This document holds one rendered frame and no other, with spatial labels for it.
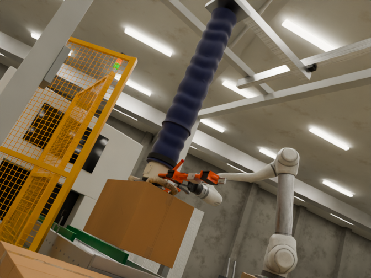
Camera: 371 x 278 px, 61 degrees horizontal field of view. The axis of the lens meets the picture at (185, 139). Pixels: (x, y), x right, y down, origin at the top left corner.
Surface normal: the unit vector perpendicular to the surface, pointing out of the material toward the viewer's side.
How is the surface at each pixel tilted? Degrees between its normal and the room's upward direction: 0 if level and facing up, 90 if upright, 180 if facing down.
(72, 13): 90
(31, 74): 90
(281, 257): 100
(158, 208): 90
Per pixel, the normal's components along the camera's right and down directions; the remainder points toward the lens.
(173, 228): 0.60, -0.07
